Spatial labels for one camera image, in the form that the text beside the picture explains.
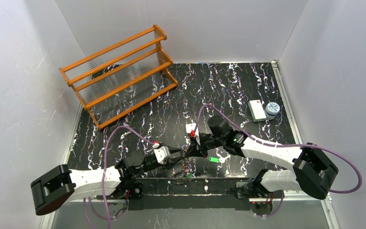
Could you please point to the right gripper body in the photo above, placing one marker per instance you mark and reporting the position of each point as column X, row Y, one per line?
column 206, row 141

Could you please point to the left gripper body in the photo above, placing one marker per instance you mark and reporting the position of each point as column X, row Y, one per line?
column 157, row 164

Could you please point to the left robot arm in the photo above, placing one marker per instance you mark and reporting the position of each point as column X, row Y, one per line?
column 61, row 184

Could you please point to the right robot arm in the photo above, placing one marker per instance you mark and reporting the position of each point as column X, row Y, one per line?
column 305, row 168

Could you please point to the white green small box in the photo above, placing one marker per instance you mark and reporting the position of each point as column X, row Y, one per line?
column 257, row 110

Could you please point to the blue white round tin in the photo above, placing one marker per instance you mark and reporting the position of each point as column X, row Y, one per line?
column 271, row 110

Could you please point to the orange wooden shelf rack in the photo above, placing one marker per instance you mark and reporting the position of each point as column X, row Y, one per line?
column 122, row 77

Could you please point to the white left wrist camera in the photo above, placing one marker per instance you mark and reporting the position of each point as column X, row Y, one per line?
column 161, row 152

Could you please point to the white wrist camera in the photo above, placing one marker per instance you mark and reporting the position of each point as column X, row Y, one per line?
column 161, row 152
column 192, row 131

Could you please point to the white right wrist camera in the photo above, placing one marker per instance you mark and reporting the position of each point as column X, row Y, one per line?
column 192, row 131

